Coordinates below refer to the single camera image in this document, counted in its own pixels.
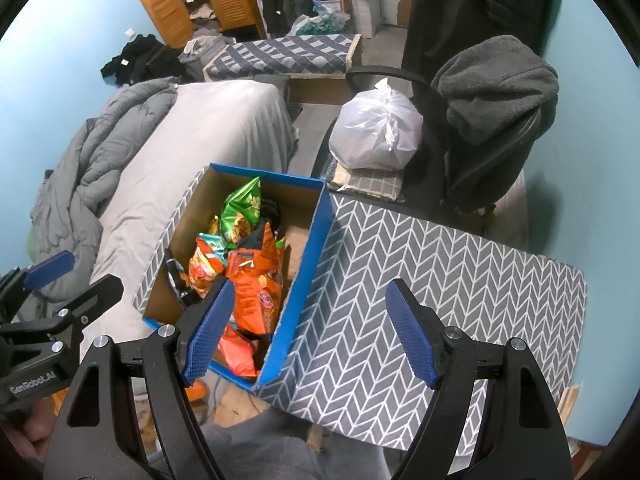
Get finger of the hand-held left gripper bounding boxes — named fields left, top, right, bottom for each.
left=0, top=251, right=76, bottom=311
left=50, top=275, right=124, bottom=341

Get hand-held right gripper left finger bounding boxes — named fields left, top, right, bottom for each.
left=52, top=276, right=237, bottom=480

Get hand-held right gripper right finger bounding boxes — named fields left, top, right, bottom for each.
left=385, top=278, right=573, bottom=480

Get small red snack packet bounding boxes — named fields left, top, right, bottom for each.
left=217, top=325, right=262, bottom=379

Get orange noodle snack packet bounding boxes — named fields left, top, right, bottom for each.
left=189, top=237, right=227, bottom=299

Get large red-orange snack packet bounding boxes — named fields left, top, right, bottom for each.
left=225, top=222, right=287, bottom=337

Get teal snack packet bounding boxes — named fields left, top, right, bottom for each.
left=197, top=232, right=227, bottom=256

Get blue-rimmed cardboard box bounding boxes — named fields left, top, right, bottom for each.
left=132, top=162, right=333, bottom=392

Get green and orange snack packet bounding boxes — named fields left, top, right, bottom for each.
left=220, top=176, right=264, bottom=253

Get black snack packet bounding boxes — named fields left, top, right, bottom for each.
left=257, top=199, right=286, bottom=233

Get person's left hand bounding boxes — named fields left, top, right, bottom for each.
left=0, top=402, right=63, bottom=463

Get grey herringbone tablecloth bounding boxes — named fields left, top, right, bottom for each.
left=132, top=167, right=588, bottom=476

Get grey comforter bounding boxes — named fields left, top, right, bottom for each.
left=20, top=77, right=178, bottom=311

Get person's grey pants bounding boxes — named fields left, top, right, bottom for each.
left=150, top=400, right=391, bottom=480

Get black office chair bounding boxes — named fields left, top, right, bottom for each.
left=310, top=0, right=561, bottom=221

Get grey checked cushion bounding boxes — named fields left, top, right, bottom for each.
left=325, top=157, right=406, bottom=203

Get bed with grey sheet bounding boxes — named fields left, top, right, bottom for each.
left=92, top=81, right=296, bottom=361

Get white plastic bag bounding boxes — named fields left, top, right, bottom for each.
left=328, top=78, right=425, bottom=171

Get pile of black clothes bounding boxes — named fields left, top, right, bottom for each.
left=100, top=34, right=183, bottom=86

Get grey fleece jacket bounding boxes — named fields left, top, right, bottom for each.
left=431, top=35, right=560, bottom=211

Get grey clothes heap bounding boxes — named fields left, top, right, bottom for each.
left=179, top=27, right=236, bottom=81

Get clear bag with green contents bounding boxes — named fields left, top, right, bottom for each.
left=290, top=10, right=351, bottom=37

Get black puffer jacket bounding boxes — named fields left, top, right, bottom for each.
left=402, top=0, right=563, bottom=81

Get wooden bed frame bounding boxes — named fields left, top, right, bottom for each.
left=287, top=34, right=363, bottom=106

